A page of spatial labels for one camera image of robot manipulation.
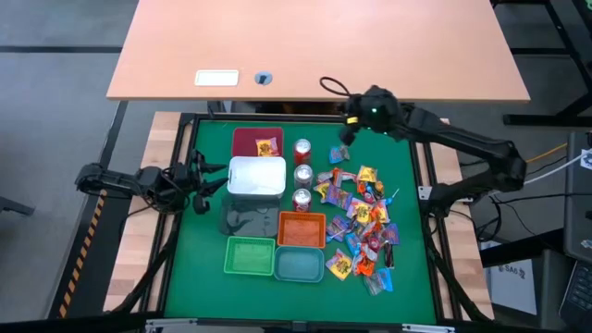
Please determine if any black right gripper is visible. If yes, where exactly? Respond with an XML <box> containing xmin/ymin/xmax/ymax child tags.
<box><xmin>339</xmin><ymin>85</ymin><xmax>404</xmax><ymax>146</ymax></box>

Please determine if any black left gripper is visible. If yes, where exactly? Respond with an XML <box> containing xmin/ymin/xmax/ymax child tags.
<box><xmin>171</xmin><ymin>150</ymin><xmax>230</xmax><ymax>215</ymax></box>

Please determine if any blue candy packet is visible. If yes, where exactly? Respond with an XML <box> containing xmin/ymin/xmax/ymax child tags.
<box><xmin>376</xmin><ymin>267</ymin><xmax>395</xmax><ymax>293</ymax></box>
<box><xmin>344</xmin><ymin>232</ymin><xmax>363</xmax><ymax>256</ymax></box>
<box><xmin>328</xmin><ymin>144</ymin><xmax>352</xmax><ymax>165</ymax></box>

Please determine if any large yellow candy packet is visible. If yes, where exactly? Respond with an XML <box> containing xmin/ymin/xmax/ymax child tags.
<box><xmin>325</xmin><ymin>248</ymin><xmax>355</xmax><ymax>282</ymax></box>

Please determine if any clear grey candy packet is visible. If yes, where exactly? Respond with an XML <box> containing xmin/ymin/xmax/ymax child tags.
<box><xmin>363</xmin><ymin>275</ymin><xmax>383</xmax><ymax>297</ymax></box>

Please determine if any white plastic bin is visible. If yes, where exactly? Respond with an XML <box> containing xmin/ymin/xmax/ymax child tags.
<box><xmin>226</xmin><ymin>155</ymin><xmax>288</xmax><ymax>200</ymax></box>

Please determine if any dark pink plastic bin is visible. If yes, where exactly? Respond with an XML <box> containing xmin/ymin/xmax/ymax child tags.
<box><xmin>230</xmin><ymin>127</ymin><xmax>285</xmax><ymax>158</ymax></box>

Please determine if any dark grey plastic bin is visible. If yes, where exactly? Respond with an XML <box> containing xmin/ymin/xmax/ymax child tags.
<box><xmin>217</xmin><ymin>193</ymin><xmax>281</xmax><ymax>239</ymax></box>

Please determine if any orange Fanta can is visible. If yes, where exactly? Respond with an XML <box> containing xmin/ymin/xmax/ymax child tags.
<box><xmin>292</xmin><ymin>138</ymin><xmax>313</xmax><ymax>167</ymax></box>

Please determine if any light brown desk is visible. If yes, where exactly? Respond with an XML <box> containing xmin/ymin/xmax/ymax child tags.
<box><xmin>105</xmin><ymin>0</ymin><xmax>532</xmax><ymax>104</ymax></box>

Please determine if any green plastic basket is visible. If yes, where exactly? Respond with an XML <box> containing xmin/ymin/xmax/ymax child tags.
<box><xmin>223</xmin><ymin>235</ymin><xmax>277</xmax><ymax>278</ymax></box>

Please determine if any silver soda can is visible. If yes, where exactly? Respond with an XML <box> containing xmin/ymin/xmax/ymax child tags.
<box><xmin>293</xmin><ymin>164</ymin><xmax>315</xmax><ymax>190</ymax></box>

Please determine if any red Coca-Cola can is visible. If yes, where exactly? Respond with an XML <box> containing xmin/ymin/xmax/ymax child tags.
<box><xmin>291</xmin><ymin>188</ymin><xmax>313</xmax><ymax>213</ymax></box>

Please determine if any white rectangular desk plate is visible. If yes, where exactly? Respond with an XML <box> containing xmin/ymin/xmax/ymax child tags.
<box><xmin>193</xmin><ymin>68</ymin><xmax>241</xmax><ymax>88</ymax></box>

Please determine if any orange plastic basket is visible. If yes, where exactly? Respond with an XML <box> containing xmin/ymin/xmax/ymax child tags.
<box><xmin>277</xmin><ymin>211</ymin><xmax>327</xmax><ymax>250</ymax></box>

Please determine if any teal plastic bin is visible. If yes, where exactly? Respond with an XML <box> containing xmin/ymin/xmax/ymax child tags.
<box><xmin>273</xmin><ymin>245</ymin><xmax>326</xmax><ymax>284</ymax></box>

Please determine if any black yellow floor strip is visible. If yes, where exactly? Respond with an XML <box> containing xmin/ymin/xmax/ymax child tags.
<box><xmin>57</xmin><ymin>188</ymin><xmax>108</xmax><ymax>320</ymax></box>

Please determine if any black chair leg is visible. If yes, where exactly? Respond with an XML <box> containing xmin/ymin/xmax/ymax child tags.
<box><xmin>0</xmin><ymin>195</ymin><xmax>36</xmax><ymax>217</ymax></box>

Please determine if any white cardboard box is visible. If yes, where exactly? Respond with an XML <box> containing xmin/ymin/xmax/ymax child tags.
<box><xmin>488</xmin><ymin>258</ymin><xmax>540</xmax><ymax>316</ymax></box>

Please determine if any grey computer case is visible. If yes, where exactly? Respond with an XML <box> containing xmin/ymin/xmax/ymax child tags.
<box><xmin>562</xmin><ymin>130</ymin><xmax>592</xmax><ymax>265</ymax></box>

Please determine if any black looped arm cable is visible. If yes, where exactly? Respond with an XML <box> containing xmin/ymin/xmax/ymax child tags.
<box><xmin>318</xmin><ymin>76</ymin><xmax>352</xmax><ymax>99</ymax></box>

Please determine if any black aluminium table frame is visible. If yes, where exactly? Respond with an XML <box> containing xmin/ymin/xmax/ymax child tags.
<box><xmin>138</xmin><ymin>110</ymin><xmax>492</xmax><ymax>333</ymax></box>

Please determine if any silver bracket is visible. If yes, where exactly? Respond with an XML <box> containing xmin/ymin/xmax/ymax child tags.
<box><xmin>145</xmin><ymin>317</ymin><xmax>199</xmax><ymax>333</ymax></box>
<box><xmin>401</xmin><ymin>323</ymin><xmax>457</xmax><ymax>333</ymax></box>

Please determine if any black desk leg frame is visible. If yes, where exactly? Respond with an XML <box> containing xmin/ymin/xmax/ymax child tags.
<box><xmin>490</xmin><ymin>0</ymin><xmax>592</xmax><ymax>127</ymax></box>

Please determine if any yellow cable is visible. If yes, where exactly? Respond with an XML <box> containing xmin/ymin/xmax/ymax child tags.
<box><xmin>525</xmin><ymin>142</ymin><xmax>569</xmax><ymax>164</ymax></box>

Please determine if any white cable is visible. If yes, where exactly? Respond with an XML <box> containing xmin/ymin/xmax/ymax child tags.
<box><xmin>522</xmin><ymin>152</ymin><xmax>586</xmax><ymax>185</ymax></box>

